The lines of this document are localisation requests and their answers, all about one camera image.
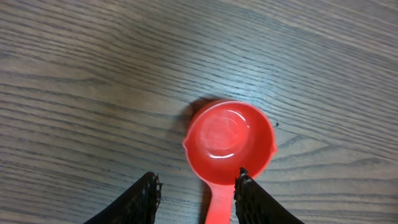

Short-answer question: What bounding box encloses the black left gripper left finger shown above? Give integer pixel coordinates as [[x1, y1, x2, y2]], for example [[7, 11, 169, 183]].
[[84, 172, 162, 224]]

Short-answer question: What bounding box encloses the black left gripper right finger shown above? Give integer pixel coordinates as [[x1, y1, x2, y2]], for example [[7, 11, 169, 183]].
[[234, 167, 304, 224]]

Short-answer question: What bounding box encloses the red measuring scoop blue handle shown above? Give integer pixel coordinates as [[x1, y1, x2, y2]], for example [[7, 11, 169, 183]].
[[182, 100, 277, 223]]

